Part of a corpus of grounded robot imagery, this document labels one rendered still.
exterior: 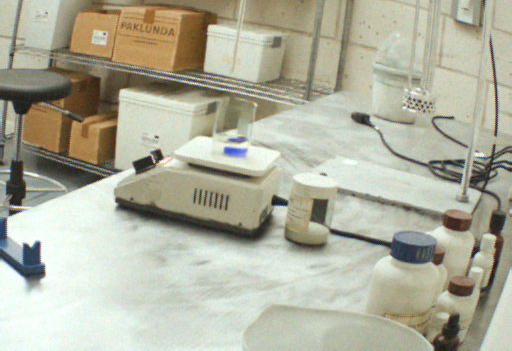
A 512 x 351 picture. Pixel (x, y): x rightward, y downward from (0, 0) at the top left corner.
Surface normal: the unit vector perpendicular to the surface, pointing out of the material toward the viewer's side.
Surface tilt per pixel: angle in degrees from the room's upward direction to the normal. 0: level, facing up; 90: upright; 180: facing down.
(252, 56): 92
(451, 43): 90
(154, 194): 90
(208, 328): 0
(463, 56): 90
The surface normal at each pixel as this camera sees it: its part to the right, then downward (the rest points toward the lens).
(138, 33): -0.41, 0.15
